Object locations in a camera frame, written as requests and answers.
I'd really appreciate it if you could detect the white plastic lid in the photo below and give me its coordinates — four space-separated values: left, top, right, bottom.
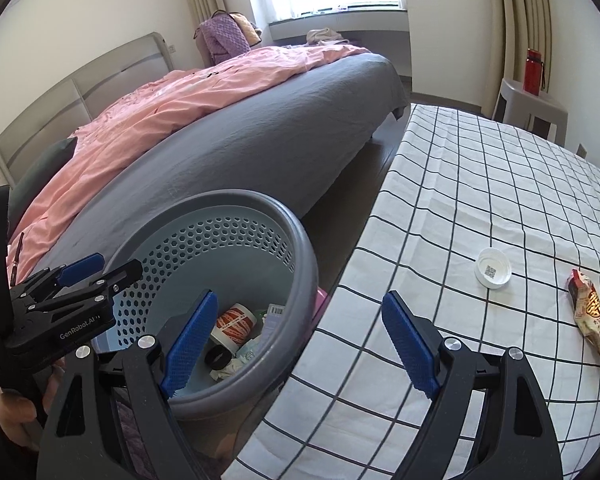
475 247 512 289

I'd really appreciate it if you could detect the red cream snack wrapper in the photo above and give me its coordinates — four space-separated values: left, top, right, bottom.
567 269 600 356

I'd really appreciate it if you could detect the black elastic band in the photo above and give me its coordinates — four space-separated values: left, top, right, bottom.
204 344 233 370

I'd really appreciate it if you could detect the white paper wrapper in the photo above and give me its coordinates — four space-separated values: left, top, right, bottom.
210 359 245 382

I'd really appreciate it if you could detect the small white barcode packet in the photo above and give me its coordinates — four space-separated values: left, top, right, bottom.
261 304 285 344

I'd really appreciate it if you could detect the grey perforated trash basket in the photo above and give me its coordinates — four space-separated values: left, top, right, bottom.
93 190 317 420

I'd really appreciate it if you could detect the person's left hand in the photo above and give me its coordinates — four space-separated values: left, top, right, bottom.
0 358 66 452

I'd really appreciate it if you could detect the dark grey pillow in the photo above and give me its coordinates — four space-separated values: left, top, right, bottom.
8 136 78 236

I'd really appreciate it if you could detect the pink duvet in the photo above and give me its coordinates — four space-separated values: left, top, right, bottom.
6 44 365 285

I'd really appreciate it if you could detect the checkered white tablecloth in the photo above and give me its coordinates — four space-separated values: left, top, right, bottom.
225 105 600 479

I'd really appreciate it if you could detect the grey padded headboard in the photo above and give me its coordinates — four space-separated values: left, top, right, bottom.
0 32 174 186

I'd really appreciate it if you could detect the purple quilted bag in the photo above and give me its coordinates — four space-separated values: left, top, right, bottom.
194 10 262 66

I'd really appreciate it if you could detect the grey plastic stool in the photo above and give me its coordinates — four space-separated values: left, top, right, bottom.
492 78 568 146

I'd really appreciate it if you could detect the red water bottle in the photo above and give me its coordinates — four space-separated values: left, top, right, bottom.
522 48 544 96

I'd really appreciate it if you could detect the beige cloth on windowsill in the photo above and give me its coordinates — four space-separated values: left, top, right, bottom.
306 27 348 46

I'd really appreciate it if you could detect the beige curtain right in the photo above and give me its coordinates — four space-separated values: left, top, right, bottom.
482 0 553 115

